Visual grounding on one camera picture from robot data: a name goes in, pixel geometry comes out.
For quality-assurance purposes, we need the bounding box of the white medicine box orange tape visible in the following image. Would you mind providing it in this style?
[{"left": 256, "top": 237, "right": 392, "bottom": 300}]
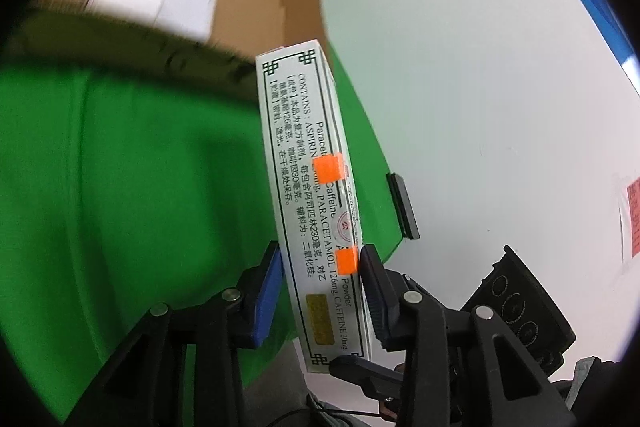
[{"left": 255, "top": 39, "right": 373, "bottom": 375}]

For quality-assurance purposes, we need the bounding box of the red paper sign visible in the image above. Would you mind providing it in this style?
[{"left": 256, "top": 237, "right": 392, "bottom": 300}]
[{"left": 617, "top": 177, "right": 640, "bottom": 268}]

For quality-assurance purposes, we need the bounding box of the white rounded power bank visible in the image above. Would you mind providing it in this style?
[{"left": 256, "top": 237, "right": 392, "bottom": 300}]
[{"left": 155, "top": 0, "right": 218, "bottom": 42}]

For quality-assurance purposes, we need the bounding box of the black flat rectangular object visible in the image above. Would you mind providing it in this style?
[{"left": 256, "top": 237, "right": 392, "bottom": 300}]
[{"left": 386, "top": 173, "right": 420, "bottom": 240}]

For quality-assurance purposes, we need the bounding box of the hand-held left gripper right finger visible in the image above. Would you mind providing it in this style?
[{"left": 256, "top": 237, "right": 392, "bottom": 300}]
[{"left": 359, "top": 244, "right": 576, "bottom": 427}]

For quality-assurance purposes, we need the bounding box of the green tablecloth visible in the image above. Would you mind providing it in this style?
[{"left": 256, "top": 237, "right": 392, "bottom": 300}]
[{"left": 0, "top": 32, "right": 406, "bottom": 408}]

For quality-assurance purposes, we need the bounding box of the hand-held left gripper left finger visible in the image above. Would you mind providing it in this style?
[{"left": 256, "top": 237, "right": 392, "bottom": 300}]
[{"left": 65, "top": 241, "right": 286, "bottom": 427}]

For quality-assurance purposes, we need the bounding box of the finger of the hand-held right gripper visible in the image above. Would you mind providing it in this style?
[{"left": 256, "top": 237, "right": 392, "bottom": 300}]
[{"left": 329, "top": 355, "right": 407, "bottom": 419}]

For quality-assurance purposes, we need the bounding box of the person's dark clothing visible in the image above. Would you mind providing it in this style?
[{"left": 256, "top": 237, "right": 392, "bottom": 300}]
[{"left": 550, "top": 357, "right": 632, "bottom": 427}]

